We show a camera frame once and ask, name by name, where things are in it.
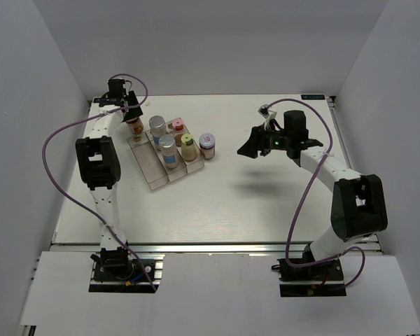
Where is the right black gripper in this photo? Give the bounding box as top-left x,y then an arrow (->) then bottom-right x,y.
237,121 -> 291,159

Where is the white lid jar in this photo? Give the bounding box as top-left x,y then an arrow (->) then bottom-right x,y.
125,118 -> 144,134
199,133 -> 216,160

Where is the pink cap spice bottle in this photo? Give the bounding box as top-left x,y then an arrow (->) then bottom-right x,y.
171,118 -> 188,147

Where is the silver lid jar blue label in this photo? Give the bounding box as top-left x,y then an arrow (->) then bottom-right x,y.
159,134 -> 179,169

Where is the yellow cap white bottle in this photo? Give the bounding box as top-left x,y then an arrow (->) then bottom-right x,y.
181,133 -> 197,162

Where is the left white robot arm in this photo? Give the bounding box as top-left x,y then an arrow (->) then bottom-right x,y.
75,76 -> 144,251

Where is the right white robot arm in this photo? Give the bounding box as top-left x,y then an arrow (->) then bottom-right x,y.
237,106 -> 388,279

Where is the right clear organizer tray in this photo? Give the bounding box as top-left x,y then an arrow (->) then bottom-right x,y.
167,118 -> 204,174

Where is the left clear organizer tray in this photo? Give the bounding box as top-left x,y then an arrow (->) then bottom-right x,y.
127,132 -> 169,190

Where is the blue sticker right corner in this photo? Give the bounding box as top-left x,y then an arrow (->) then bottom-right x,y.
300,94 -> 326,101

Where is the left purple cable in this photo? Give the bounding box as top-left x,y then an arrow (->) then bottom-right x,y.
41,73 -> 160,293

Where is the purple cable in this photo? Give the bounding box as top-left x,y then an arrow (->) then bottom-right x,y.
271,98 -> 365,290
41,73 -> 160,293

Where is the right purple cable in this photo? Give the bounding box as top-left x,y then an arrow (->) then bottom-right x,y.
271,98 -> 365,290

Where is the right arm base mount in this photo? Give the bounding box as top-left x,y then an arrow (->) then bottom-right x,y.
271,258 -> 347,298

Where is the aluminium front rail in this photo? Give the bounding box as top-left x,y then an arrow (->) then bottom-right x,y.
52,241 -> 382,255

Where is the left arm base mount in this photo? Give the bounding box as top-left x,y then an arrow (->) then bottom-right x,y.
88,247 -> 160,294

